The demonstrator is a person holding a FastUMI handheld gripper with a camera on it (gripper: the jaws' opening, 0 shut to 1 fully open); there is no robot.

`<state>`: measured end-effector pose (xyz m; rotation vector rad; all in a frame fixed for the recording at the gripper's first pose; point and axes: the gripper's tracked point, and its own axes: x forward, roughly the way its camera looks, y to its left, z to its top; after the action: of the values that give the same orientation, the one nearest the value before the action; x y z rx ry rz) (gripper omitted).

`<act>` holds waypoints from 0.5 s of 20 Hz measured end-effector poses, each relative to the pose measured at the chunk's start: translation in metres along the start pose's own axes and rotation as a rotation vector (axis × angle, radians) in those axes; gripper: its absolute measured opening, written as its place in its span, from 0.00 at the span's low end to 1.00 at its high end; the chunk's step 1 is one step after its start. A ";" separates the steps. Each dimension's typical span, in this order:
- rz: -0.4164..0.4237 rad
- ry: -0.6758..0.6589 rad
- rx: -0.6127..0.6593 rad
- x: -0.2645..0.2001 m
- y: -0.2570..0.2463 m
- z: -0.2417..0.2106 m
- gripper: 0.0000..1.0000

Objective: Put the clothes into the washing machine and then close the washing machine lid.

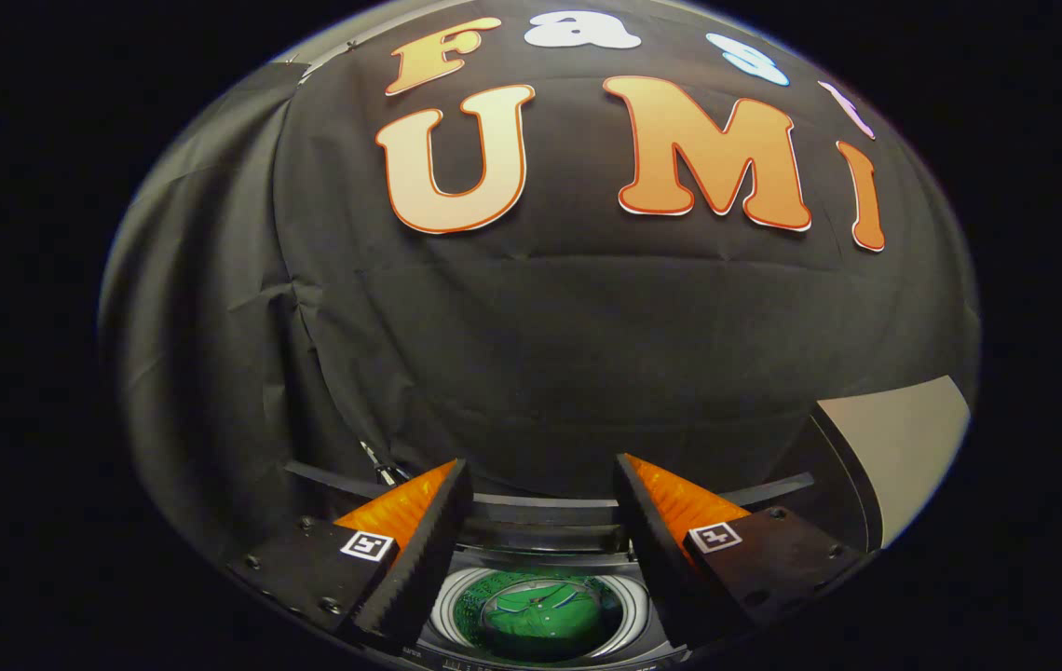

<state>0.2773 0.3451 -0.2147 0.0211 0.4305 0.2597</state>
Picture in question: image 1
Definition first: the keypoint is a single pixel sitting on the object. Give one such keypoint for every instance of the green polo shirt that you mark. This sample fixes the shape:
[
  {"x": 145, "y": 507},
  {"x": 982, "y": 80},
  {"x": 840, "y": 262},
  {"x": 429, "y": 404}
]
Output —
[{"x": 531, "y": 617}]

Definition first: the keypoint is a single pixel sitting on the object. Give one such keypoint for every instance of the dark grey washing machine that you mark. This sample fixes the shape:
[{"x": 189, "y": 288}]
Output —
[{"x": 550, "y": 511}]

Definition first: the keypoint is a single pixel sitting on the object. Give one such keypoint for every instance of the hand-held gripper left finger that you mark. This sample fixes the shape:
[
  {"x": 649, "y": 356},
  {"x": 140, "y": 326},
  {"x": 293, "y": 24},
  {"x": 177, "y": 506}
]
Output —
[{"x": 433, "y": 540}]

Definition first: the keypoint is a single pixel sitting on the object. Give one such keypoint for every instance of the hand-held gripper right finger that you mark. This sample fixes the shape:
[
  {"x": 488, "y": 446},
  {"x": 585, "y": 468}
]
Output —
[{"x": 647, "y": 540}]

